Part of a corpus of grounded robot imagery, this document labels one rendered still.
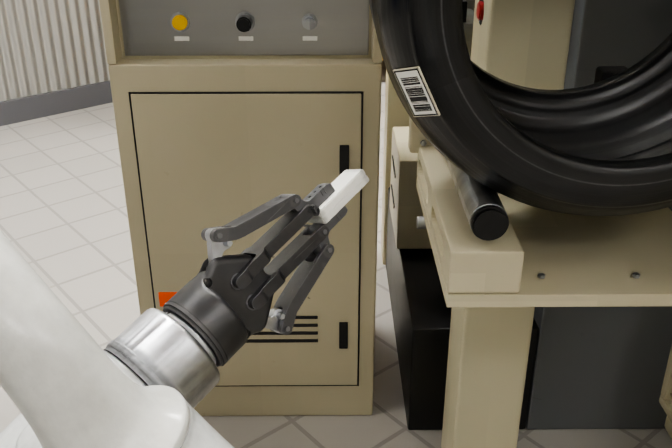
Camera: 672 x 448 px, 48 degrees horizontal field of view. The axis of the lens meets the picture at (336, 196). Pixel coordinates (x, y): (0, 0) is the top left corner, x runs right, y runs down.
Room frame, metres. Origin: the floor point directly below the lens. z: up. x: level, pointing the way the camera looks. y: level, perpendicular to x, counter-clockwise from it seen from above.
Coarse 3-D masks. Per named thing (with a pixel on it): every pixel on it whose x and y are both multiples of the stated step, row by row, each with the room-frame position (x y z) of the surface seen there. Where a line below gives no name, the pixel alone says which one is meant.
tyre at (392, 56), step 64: (384, 0) 0.81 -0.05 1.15; (448, 0) 0.77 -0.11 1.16; (448, 64) 0.78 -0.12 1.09; (640, 64) 1.06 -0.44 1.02; (448, 128) 0.79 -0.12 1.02; (512, 128) 0.77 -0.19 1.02; (576, 128) 1.03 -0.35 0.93; (640, 128) 1.01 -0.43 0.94; (512, 192) 0.80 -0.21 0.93; (576, 192) 0.78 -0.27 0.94; (640, 192) 0.78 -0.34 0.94
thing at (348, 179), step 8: (344, 176) 0.71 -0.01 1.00; (352, 176) 0.69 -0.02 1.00; (360, 176) 0.70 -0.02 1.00; (336, 184) 0.70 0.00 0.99; (344, 184) 0.69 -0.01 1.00; (352, 184) 0.69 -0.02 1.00; (336, 192) 0.68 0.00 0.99; (344, 192) 0.68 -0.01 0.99; (328, 200) 0.67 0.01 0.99; (336, 200) 0.67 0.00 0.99; (320, 208) 0.66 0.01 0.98; (328, 208) 0.66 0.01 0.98; (320, 216) 0.65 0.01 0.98
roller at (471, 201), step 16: (448, 160) 0.97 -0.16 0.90; (464, 176) 0.89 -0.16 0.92; (464, 192) 0.85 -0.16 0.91; (480, 192) 0.83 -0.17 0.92; (496, 192) 0.85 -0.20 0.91; (464, 208) 0.83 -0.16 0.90; (480, 208) 0.79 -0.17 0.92; (496, 208) 0.79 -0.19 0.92; (480, 224) 0.79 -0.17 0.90; (496, 224) 0.79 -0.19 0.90
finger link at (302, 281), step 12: (312, 252) 0.66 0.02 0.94; (324, 252) 0.64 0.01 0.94; (300, 264) 0.65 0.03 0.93; (312, 264) 0.63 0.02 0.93; (324, 264) 0.64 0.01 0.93; (300, 276) 0.63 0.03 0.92; (312, 276) 0.63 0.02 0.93; (288, 288) 0.63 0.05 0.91; (300, 288) 0.62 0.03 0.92; (288, 300) 0.61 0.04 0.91; (300, 300) 0.61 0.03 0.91; (288, 312) 0.60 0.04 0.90; (288, 324) 0.59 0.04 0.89
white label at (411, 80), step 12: (396, 72) 0.81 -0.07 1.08; (408, 72) 0.79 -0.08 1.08; (420, 72) 0.78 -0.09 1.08; (408, 84) 0.80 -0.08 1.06; (420, 84) 0.79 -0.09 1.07; (408, 96) 0.81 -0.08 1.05; (420, 96) 0.79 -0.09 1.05; (432, 96) 0.78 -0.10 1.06; (420, 108) 0.80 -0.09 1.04; (432, 108) 0.79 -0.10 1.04
